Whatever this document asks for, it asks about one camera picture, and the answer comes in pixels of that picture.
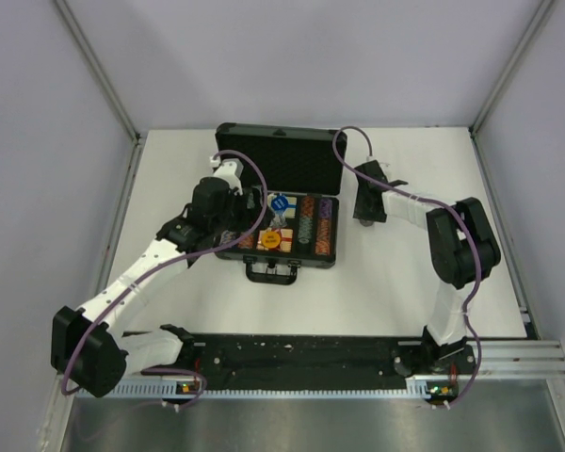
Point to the yellow big blind button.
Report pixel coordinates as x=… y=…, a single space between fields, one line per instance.
x=270 y=240

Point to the small silver key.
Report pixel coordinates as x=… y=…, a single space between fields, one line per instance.
x=278 y=221

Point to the green chip row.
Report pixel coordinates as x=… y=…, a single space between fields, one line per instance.
x=247 y=244

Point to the blue-grey cable duct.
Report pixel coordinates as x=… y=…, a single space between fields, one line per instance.
x=179 y=390

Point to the purple orange chip row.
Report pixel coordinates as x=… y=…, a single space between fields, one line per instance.
x=323 y=228

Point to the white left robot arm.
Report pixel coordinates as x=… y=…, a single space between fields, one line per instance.
x=90 y=348

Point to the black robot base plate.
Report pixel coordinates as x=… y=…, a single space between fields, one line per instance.
x=304 y=362

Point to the red playing card box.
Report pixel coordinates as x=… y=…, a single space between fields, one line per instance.
x=287 y=240

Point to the black poker set case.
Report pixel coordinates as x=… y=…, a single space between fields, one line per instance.
x=295 y=161

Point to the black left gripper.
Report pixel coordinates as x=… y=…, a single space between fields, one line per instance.
x=249 y=216

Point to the blue small blind button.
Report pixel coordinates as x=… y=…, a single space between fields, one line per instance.
x=279 y=204

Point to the blue playing card box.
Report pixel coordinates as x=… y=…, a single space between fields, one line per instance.
x=292 y=209

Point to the orange grey chip row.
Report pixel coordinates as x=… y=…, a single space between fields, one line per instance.
x=305 y=225

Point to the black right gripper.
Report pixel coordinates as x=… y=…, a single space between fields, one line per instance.
x=362 y=213

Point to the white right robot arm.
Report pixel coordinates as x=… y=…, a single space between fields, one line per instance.
x=462 y=248

